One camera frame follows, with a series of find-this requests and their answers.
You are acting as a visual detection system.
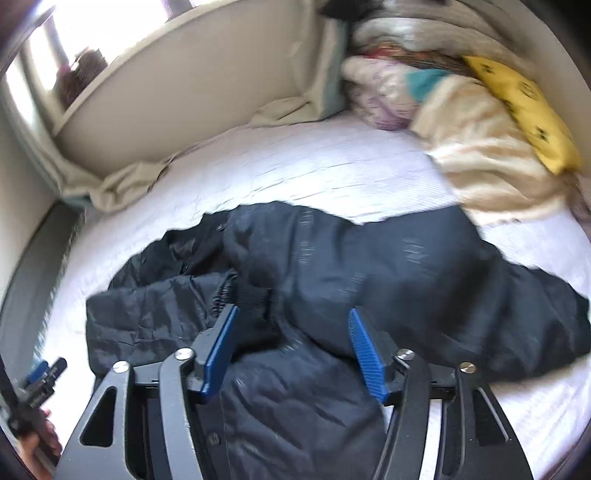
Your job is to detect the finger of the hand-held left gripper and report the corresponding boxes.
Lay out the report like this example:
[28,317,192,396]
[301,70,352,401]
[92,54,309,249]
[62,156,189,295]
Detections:
[47,357,68,385]
[24,361,49,387]

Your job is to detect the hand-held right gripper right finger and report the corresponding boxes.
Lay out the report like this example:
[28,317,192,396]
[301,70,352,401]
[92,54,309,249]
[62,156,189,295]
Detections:
[348,307,536,480]

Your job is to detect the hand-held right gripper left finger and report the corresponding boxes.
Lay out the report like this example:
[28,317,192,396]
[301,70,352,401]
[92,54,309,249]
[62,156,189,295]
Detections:
[58,304,241,480]

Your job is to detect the black padded jacket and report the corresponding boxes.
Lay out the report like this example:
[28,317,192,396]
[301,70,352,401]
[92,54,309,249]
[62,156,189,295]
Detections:
[85,200,591,480]

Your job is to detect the person's left hand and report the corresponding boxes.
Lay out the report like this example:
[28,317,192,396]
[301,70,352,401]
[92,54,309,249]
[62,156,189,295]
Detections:
[17,407,64,480]

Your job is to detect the beige curtain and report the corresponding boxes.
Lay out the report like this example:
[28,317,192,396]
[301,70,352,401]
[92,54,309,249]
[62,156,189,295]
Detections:
[41,18,352,213]

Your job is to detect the bed with white bedspread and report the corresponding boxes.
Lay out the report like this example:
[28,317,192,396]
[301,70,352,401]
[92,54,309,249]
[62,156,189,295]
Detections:
[0,111,591,480]

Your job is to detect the cream knitted blanket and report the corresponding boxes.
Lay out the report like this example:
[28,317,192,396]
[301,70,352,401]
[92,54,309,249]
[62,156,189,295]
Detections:
[411,76,578,227]

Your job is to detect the purple floral quilt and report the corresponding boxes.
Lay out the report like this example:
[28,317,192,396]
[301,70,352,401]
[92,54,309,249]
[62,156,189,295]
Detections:
[342,55,444,132]

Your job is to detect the teal patterned cloth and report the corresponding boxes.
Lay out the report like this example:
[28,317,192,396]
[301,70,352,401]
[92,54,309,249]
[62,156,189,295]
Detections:
[405,69,455,103]

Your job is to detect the yellow patterned pillow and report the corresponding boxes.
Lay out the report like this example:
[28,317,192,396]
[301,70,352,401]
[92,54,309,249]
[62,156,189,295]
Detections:
[462,55,583,175]

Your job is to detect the dark bushy plant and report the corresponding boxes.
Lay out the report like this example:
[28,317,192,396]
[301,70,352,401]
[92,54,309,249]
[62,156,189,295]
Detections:
[55,46,109,109]

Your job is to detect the leopard print cloth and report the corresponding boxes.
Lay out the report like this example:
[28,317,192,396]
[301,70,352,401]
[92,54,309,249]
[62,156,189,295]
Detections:
[369,44,472,75]

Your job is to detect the grey dotted blanket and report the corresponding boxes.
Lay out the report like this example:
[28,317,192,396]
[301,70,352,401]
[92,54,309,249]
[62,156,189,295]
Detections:
[351,0,532,75]

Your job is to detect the window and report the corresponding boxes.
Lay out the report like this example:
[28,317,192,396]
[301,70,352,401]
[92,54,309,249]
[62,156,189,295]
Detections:
[0,0,218,114]

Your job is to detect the black folded cloth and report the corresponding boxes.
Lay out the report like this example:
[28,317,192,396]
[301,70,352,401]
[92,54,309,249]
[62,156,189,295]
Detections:
[321,0,453,21]

